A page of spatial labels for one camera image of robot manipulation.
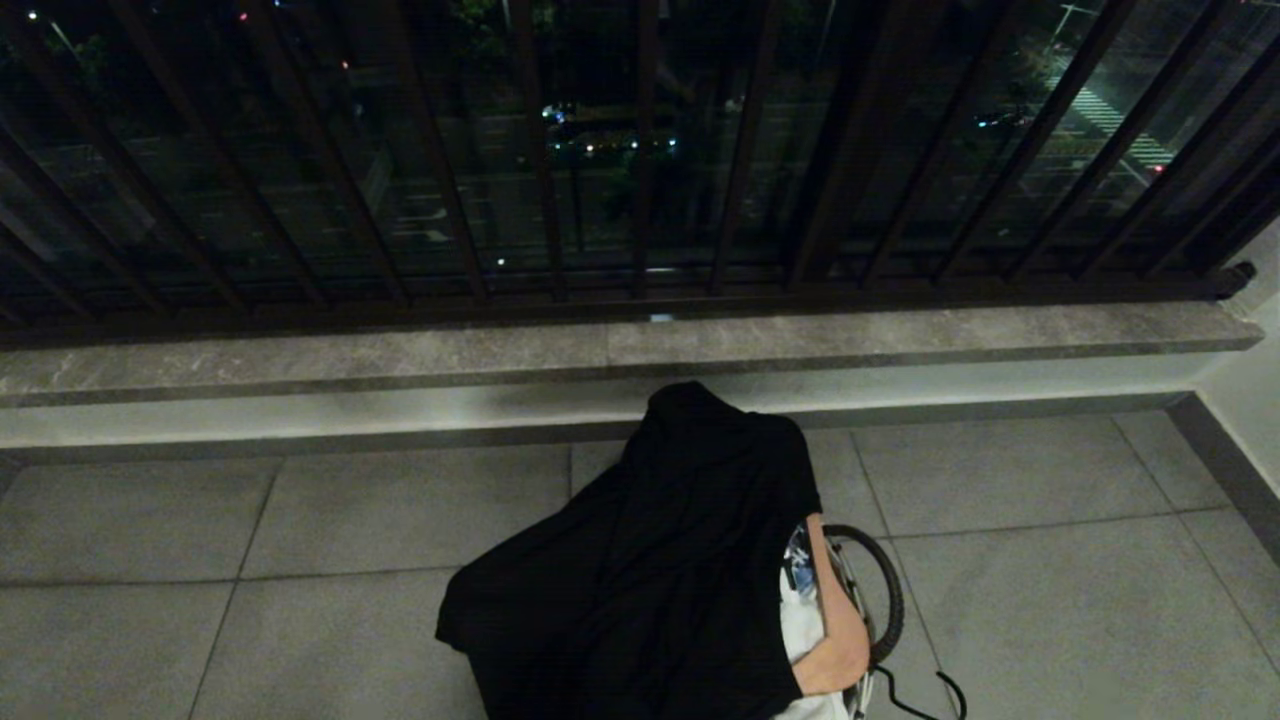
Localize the black clothes hanger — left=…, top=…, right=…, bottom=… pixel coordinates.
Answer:
left=873, top=664, right=969, bottom=720

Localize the white printed garment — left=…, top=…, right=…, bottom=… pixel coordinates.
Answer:
left=772, top=522, right=853, bottom=720

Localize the black garment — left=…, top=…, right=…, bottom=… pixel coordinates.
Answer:
left=435, top=380, right=872, bottom=720

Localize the round black-rimmed laundry basket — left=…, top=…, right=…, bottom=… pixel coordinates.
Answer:
left=822, top=523, right=907, bottom=720

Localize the dark metal balcony railing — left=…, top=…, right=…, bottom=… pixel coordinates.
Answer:
left=0, top=0, right=1280, bottom=349

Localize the grey stone ledge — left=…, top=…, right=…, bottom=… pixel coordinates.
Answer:
left=0, top=302, right=1266, bottom=410

